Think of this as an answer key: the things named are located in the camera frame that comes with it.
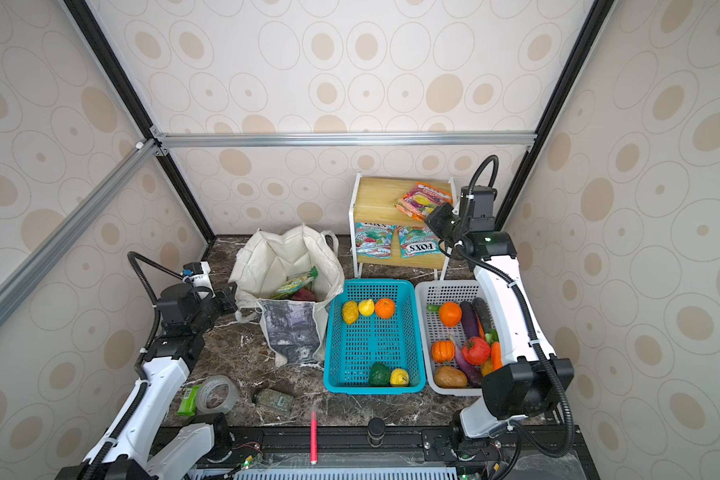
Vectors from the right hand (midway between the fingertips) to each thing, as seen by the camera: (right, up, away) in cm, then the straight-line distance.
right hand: (426, 212), depth 76 cm
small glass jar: (-39, -49, +2) cm, 63 cm away
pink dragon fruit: (-35, -23, +17) cm, 45 cm away
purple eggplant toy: (+17, -31, +17) cm, 39 cm away
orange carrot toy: (+20, -38, +4) cm, 43 cm away
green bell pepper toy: (-12, -43, +4) cm, 45 cm away
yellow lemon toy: (-15, -27, +19) cm, 36 cm away
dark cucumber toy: (+21, -28, +17) cm, 38 cm away
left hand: (-48, -17, +3) cm, 51 cm away
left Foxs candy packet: (-13, -6, +18) cm, 23 cm away
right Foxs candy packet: (0, -6, +19) cm, 20 cm away
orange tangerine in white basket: (+11, -29, +15) cm, 34 cm away
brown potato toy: (+7, -44, +4) cm, 44 cm away
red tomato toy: (+15, -37, +6) cm, 40 cm away
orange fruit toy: (-9, -27, +18) cm, 34 cm away
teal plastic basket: (-13, -38, +16) cm, 43 cm away
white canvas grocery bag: (-45, -12, +12) cm, 48 cm away
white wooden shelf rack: (-10, -2, +6) cm, 11 cm away
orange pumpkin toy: (+6, -38, +8) cm, 39 cm away
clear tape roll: (-58, -46, +4) cm, 74 cm away
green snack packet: (-38, -20, +16) cm, 45 cm away
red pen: (-28, -57, -2) cm, 63 cm away
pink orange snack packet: (0, +4, +3) cm, 5 cm away
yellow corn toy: (-20, -28, +17) cm, 39 cm away
